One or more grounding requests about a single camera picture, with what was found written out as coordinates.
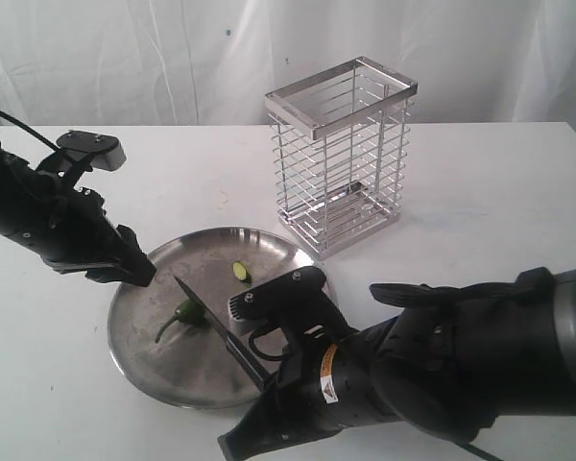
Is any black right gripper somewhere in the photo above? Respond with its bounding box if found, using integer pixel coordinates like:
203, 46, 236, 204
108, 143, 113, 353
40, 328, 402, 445
217, 330, 399, 461

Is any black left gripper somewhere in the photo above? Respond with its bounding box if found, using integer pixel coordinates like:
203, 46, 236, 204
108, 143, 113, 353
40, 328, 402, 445
9, 182, 156, 287

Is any black handled knife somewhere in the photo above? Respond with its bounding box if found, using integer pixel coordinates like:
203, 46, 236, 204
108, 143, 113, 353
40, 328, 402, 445
174, 276, 271, 391

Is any green chili pepper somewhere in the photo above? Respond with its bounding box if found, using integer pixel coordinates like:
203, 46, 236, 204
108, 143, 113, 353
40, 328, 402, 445
155, 300, 205, 344

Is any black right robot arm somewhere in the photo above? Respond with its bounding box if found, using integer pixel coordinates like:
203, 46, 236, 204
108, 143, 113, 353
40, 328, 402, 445
218, 266, 576, 460

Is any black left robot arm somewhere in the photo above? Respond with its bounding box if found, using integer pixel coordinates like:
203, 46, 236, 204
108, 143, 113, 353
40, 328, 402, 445
0, 131, 156, 287

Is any green cucumber slice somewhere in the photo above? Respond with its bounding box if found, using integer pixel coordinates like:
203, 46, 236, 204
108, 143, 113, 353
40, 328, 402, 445
231, 260, 252, 285

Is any round steel plate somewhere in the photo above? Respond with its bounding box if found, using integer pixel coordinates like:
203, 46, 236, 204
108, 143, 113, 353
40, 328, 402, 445
108, 227, 315, 409

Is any white backdrop curtain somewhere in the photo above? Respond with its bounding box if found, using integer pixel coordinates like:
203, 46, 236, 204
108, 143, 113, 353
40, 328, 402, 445
0, 1, 576, 129

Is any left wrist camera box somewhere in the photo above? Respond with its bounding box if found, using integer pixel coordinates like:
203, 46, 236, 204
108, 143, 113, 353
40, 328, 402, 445
56, 130, 127, 172

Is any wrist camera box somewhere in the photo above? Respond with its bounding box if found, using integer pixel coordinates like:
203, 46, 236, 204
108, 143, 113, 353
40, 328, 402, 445
228, 265, 326, 335
56, 130, 127, 172

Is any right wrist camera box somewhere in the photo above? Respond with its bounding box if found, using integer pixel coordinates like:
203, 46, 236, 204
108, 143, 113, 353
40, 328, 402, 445
228, 265, 326, 335

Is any black cable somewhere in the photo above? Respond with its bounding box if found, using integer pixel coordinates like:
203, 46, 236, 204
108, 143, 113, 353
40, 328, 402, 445
0, 100, 63, 155

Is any chrome wire utensil holder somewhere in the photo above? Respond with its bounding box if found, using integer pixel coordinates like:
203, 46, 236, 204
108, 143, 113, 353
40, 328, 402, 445
265, 57, 418, 260

